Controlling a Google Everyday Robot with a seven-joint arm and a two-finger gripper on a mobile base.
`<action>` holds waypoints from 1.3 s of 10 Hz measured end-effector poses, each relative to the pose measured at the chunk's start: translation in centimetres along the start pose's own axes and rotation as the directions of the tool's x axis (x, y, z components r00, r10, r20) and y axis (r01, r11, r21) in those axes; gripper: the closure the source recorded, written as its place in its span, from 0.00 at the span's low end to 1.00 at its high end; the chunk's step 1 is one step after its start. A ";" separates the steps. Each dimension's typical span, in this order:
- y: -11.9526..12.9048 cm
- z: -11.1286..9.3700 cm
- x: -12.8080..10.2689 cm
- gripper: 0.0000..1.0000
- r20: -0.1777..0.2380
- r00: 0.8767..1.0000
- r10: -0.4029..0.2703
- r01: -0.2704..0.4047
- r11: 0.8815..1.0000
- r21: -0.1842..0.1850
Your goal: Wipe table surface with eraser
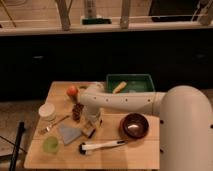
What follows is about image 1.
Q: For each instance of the yellow corn cob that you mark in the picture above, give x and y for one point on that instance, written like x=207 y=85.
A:
x=119 y=87

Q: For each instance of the wooden block eraser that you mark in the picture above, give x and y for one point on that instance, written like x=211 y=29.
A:
x=88 y=130

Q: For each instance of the wooden table frame rail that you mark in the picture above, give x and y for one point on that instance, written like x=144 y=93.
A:
x=104 y=28

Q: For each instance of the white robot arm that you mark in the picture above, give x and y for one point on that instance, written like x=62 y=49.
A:
x=186 y=131

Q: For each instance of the grey blue cloth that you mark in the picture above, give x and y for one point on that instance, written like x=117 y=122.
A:
x=69 y=134

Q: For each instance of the white black dish brush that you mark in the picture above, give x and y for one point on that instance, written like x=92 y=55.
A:
x=85 y=147

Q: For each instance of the metal fork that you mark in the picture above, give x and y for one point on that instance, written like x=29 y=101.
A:
x=49 y=127

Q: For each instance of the black pole stand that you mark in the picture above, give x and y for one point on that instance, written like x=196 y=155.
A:
x=21 y=129

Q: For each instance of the white round container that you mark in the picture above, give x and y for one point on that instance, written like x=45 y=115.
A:
x=47 y=112

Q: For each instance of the green plastic bin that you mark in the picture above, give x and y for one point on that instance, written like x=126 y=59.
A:
x=135 y=82

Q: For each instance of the dark brown wooden bowl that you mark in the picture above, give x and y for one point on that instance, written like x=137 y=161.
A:
x=134 y=126

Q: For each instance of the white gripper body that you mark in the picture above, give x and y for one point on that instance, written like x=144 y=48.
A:
x=93 y=115

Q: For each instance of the green plastic cup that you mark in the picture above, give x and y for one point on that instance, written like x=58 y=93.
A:
x=51 y=144

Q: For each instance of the orange tomato toy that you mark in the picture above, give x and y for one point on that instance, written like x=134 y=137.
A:
x=72 y=91

